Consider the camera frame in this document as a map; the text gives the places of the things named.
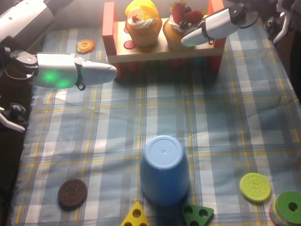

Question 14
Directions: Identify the left robot hand white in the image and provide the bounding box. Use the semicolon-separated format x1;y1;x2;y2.
181;7;240;48

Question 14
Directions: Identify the right robot hand white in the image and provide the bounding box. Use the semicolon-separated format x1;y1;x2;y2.
32;53;118;91

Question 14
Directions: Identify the strawberry toy cupcake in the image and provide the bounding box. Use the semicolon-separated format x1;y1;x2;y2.
163;0;209;50

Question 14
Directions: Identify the orange slice toy cupcake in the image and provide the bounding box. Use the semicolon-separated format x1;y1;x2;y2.
124;0;163;47

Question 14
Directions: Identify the orange wooden peg bench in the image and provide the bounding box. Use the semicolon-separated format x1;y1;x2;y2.
102;0;229;80

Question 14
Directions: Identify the yellow round biscuit toy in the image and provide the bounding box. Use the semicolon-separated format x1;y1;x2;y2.
77;39;96;55

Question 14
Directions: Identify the blue plaid tablecloth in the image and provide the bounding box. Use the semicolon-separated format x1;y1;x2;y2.
9;10;301;226

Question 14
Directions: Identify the brown sandwich cookie toy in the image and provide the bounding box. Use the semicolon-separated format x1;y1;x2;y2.
57;178;88;209

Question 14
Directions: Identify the blue plastic cup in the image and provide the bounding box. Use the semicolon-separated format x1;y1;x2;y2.
140;135;190;207

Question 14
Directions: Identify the yellow triangle block with holes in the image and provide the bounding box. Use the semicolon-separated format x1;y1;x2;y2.
120;202;151;226

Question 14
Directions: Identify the green sandwich cookie toy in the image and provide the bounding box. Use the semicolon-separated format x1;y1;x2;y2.
239;172;271;202

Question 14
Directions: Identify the green triangle block with holes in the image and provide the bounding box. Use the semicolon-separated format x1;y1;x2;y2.
181;203;214;226

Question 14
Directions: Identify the green stacking ring toy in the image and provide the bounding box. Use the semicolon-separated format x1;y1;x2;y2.
269;191;301;226

